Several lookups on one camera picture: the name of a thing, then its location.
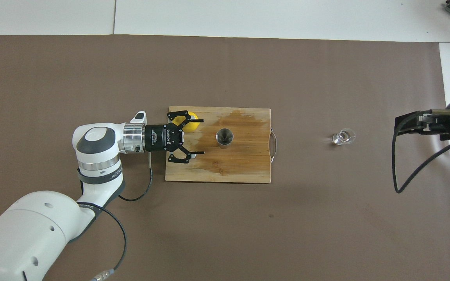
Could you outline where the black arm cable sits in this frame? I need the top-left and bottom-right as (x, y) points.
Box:
(392, 109), (450, 194)
(79, 152), (153, 281)

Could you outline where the wooden cutting board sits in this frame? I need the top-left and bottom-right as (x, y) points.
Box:
(165, 106), (278, 184)

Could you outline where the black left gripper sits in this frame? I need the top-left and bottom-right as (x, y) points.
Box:
(144, 110), (205, 164)

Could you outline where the steel double jigger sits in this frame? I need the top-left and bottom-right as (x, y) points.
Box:
(215, 128), (234, 148)

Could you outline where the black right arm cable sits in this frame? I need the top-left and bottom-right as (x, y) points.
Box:
(392, 109), (450, 194)

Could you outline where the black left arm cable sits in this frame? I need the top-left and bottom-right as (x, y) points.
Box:
(79, 152), (153, 281)

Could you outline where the brown paper table mat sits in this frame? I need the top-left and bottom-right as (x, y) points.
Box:
(0, 34), (450, 281)

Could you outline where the small clear glass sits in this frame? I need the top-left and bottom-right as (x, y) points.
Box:
(332, 128), (356, 146)

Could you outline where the yellow lemon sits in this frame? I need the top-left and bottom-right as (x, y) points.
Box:
(172, 111), (201, 133)

